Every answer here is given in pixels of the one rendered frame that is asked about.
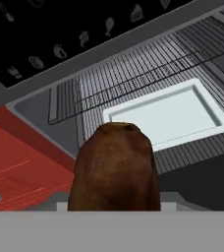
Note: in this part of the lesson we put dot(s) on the white rectangular baking tray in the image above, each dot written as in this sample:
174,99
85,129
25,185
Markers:
169,114

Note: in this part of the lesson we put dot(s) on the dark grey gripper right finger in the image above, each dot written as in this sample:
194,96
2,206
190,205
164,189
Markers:
173,201

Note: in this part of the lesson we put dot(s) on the dark oven door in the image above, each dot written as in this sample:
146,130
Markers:
209,187

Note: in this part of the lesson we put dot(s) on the black and grey oven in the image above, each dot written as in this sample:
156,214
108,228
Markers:
51,26

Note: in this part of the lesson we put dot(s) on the red cupboard front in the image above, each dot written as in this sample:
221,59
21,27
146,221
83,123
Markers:
19,157

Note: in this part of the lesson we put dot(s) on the brown sweet potato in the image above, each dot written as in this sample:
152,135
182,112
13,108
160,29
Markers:
114,170

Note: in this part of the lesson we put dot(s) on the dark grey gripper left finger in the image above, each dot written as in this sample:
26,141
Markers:
59,201

